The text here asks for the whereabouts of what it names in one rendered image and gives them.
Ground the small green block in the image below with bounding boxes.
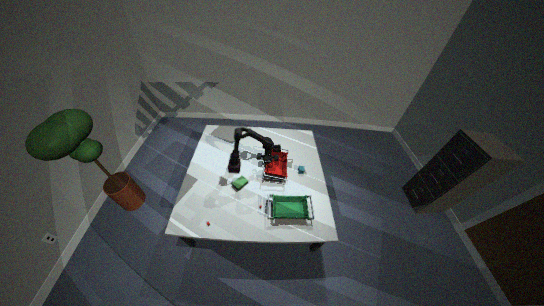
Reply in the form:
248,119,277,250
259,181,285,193
232,176,248,191

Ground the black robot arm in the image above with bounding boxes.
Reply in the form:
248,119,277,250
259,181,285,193
230,127,281,166

